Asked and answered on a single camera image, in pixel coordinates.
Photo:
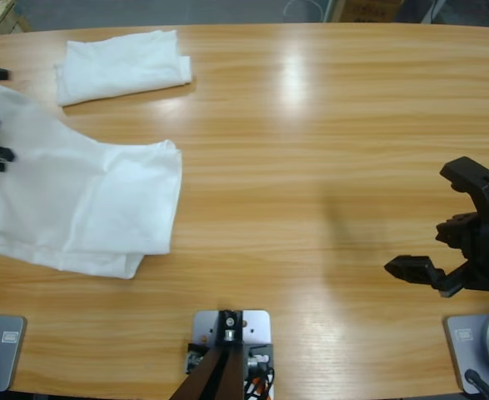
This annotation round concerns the white t-shirt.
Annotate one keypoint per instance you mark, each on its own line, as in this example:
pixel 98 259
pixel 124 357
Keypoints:
pixel 61 187

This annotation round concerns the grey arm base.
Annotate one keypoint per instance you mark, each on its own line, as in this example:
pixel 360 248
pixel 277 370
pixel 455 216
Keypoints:
pixel 6 354
pixel 469 346

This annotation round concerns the folded white cloth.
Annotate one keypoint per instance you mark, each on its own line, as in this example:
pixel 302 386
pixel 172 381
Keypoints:
pixel 119 66

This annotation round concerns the orange clamp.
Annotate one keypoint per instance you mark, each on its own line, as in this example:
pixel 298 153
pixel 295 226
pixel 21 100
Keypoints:
pixel 260 381

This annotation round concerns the cardboard box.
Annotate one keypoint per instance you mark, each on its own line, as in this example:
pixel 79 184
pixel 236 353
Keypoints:
pixel 371 9

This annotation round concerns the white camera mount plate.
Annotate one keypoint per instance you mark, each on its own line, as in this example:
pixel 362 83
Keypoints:
pixel 256 329

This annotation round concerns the dark camera post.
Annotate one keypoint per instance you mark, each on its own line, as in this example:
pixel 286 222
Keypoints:
pixel 215 375

